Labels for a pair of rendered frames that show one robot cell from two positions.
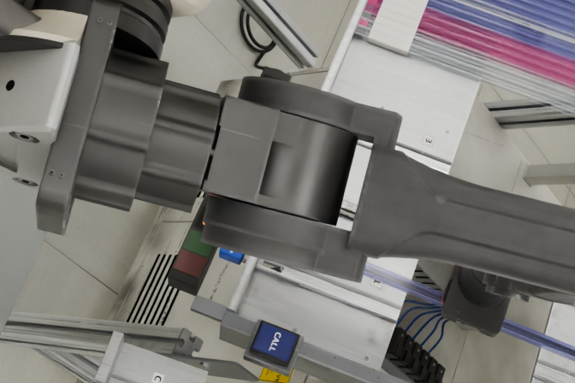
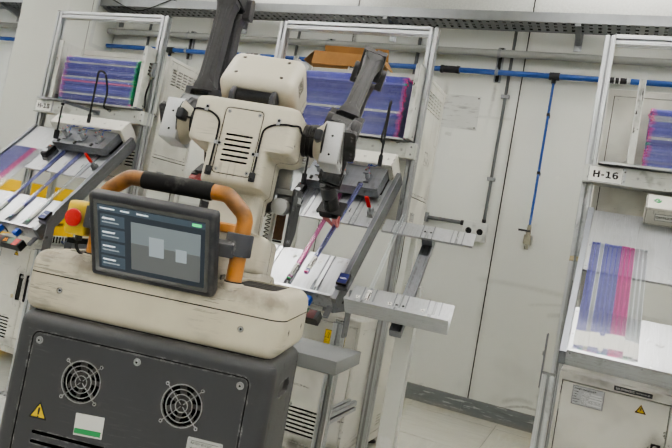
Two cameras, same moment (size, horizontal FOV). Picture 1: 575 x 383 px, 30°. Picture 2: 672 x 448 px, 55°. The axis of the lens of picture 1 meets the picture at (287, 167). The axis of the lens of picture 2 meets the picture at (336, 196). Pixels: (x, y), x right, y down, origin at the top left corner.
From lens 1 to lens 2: 1.53 m
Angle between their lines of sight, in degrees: 47
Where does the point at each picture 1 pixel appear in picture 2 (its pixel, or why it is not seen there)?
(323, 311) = (331, 274)
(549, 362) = (349, 220)
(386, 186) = (347, 108)
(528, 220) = (354, 92)
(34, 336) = (327, 409)
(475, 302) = (338, 207)
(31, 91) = (335, 129)
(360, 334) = (339, 264)
